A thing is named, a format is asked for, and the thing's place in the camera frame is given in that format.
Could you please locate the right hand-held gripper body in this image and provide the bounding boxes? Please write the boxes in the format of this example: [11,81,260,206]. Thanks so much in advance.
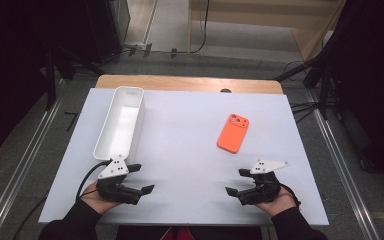
[238,159,290,206]

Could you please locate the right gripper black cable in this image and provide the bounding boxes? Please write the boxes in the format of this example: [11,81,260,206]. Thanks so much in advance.
[280,182,302,207]

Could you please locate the person's left hand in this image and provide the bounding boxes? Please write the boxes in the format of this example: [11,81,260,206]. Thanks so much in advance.
[79,181,123,216]

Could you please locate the wooden table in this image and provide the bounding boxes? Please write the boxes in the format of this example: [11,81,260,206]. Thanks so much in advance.
[95,74,284,95]

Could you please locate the person's right hand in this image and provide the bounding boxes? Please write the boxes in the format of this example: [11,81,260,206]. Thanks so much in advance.
[255,184,302,218]

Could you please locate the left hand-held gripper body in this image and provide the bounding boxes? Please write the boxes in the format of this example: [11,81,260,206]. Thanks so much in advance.
[95,154,143,206]

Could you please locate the black floor cable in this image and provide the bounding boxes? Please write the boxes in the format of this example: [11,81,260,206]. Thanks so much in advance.
[12,196,48,240]

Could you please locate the person's red garment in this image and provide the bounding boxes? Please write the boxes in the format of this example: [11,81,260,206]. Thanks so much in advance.
[161,226,196,240]

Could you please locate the orange phone case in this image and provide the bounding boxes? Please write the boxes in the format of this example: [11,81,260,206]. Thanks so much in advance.
[216,113,250,154]

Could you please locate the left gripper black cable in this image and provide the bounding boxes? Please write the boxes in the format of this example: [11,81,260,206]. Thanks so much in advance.
[75,159,114,202]

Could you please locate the black tripod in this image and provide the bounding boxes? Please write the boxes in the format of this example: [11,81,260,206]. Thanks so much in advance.
[274,49,344,125]

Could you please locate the white board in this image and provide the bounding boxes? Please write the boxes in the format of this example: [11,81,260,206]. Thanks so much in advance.
[38,87,330,227]

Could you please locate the black metal stand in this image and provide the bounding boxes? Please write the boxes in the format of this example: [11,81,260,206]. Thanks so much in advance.
[44,49,106,112]

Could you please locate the black hanging cable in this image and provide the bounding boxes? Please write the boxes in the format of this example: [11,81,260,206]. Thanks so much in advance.
[113,0,211,56]

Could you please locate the white plastic bin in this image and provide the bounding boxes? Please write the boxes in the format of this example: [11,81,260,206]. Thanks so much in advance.
[92,85,146,166]

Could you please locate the black cabinet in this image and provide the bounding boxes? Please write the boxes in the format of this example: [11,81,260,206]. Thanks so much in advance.
[85,0,131,65]

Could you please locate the metal floor rail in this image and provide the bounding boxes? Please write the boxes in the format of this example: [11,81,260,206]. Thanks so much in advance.
[0,78,68,240]
[304,89,381,240]

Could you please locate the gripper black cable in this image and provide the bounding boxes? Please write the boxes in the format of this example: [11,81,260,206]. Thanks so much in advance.
[75,159,114,202]
[280,182,302,207]

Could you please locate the black curtain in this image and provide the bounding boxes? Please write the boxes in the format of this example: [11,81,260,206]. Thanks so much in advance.
[326,0,384,192]
[0,0,93,164]

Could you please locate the light wood cabinet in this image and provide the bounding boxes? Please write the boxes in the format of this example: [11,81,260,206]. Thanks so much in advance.
[188,0,348,63]

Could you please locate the white power strip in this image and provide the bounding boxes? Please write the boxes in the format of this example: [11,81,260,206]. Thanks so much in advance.
[123,41,148,51]

